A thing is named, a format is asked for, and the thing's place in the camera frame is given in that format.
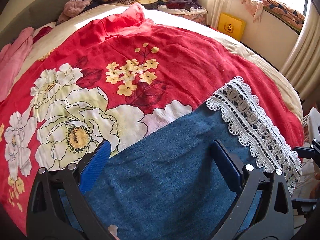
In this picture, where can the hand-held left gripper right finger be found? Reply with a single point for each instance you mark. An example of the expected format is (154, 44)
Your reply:
(227, 166)

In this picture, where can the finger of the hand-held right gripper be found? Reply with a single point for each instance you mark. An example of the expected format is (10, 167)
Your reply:
(306, 152)

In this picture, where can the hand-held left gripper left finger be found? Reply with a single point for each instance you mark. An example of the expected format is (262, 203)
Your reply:
(96, 165)

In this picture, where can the blue denim pants lace trim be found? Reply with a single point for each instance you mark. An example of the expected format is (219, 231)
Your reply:
(162, 167)

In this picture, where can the cream curtain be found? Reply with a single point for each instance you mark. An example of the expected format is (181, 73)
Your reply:
(300, 55)

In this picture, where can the red floral blanket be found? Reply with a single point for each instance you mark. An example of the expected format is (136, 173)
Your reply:
(187, 55)

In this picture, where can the pink towel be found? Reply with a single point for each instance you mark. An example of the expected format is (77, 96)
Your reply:
(12, 62)

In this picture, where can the yellow paper bag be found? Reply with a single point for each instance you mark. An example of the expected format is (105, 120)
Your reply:
(231, 27)

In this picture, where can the dark red garment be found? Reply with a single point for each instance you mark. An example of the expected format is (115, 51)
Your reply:
(43, 32)

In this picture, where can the orange patterned blanket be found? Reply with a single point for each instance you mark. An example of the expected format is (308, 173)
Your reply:
(282, 8)

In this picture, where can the floral laundry basket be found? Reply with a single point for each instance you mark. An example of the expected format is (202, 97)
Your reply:
(192, 16)

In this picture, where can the pink patterned cloth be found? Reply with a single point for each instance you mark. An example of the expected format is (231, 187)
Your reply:
(251, 3)

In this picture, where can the pink fluffy garment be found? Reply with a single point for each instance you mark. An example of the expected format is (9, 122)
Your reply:
(75, 7)

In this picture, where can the purple clothes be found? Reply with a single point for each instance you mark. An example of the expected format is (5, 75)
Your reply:
(185, 2)

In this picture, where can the grey headboard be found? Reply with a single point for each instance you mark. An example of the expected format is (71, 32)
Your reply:
(32, 7)

